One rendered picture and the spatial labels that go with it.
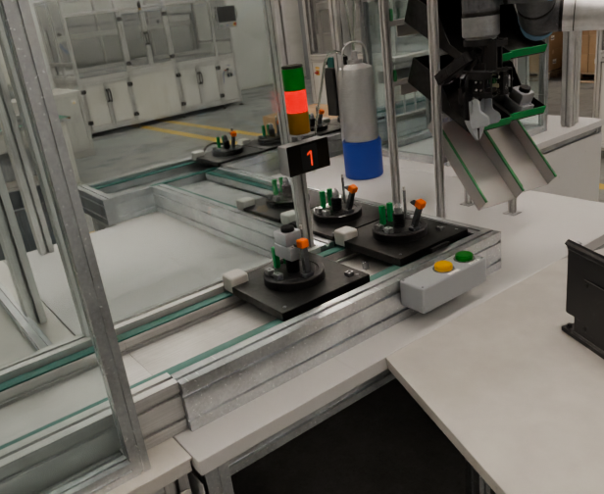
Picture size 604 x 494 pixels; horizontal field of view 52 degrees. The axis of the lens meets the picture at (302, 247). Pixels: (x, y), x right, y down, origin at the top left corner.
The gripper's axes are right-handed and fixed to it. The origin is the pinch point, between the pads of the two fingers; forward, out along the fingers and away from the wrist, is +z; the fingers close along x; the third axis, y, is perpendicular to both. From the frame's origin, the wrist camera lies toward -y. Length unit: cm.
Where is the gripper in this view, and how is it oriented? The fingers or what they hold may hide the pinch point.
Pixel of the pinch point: (475, 133)
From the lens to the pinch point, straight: 143.5
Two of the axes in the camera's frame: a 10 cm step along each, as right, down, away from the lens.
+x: 7.9, -3.1, 5.3
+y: 6.0, 2.2, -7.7
